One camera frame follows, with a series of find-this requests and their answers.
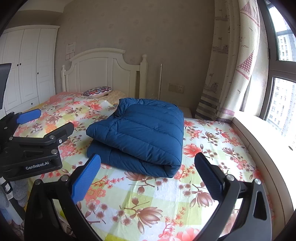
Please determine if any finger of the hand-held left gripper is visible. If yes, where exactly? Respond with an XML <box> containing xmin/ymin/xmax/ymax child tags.
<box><xmin>9</xmin><ymin>122</ymin><xmax>75</xmax><ymax>147</ymax></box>
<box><xmin>0</xmin><ymin>108</ymin><xmax>42</xmax><ymax>149</ymax></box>

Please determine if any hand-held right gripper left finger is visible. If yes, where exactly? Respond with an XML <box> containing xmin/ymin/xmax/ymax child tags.
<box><xmin>24</xmin><ymin>153</ymin><xmax>102</xmax><ymax>241</ymax></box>

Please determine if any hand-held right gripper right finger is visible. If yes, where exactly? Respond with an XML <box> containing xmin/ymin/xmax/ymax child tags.
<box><xmin>195</xmin><ymin>152</ymin><xmax>273</xmax><ymax>241</ymax></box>

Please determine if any blue quilted jacket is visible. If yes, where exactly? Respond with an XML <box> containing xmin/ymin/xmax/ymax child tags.
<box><xmin>85</xmin><ymin>98</ymin><xmax>185</xmax><ymax>178</ymax></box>

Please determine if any grey fuzzy cloth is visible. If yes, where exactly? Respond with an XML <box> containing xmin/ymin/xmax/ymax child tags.
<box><xmin>10</xmin><ymin>178</ymin><xmax>29</xmax><ymax>208</ymax></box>

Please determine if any white wardrobe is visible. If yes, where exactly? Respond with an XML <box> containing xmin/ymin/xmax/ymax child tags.
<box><xmin>0</xmin><ymin>25</ymin><xmax>60</xmax><ymax>118</ymax></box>

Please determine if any floral bed sheet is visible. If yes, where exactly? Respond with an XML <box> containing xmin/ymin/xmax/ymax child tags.
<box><xmin>14</xmin><ymin>93</ymin><xmax>275</xmax><ymax>241</ymax></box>

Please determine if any embroidered cushion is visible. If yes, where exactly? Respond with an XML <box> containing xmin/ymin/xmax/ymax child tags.
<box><xmin>82</xmin><ymin>86</ymin><xmax>112</xmax><ymax>97</ymax></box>

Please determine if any beige window sill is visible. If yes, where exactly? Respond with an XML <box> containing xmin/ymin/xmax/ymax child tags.
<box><xmin>231</xmin><ymin>116</ymin><xmax>296</xmax><ymax>220</ymax></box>

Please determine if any beige pillow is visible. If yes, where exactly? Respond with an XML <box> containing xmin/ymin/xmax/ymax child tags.
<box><xmin>102</xmin><ymin>90</ymin><xmax>127</xmax><ymax>105</ymax></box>

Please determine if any white nightstand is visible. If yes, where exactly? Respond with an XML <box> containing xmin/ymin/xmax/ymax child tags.
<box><xmin>178</xmin><ymin>104</ymin><xmax>193</xmax><ymax>118</ymax></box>

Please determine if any white wooden headboard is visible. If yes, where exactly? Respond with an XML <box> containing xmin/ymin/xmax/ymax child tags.
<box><xmin>61</xmin><ymin>47</ymin><xmax>148</xmax><ymax>100</ymax></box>

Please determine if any patterned curtain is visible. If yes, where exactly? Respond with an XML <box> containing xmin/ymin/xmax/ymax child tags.
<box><xmin>194</xmin><ymin>0</ymin><xmax>262</xmax><ymax>122</ymax></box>

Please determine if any window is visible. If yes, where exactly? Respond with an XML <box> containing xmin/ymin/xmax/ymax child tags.
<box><xmin>238</xmin><ymin>0</ymin><xmax>296</xmax><ymax>149</ymax></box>

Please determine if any wall socket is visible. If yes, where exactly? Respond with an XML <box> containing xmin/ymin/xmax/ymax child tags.
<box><xmin>168</xmin><ymin>83</ymin><xmax>185</xmax><ymax>93</ymax></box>

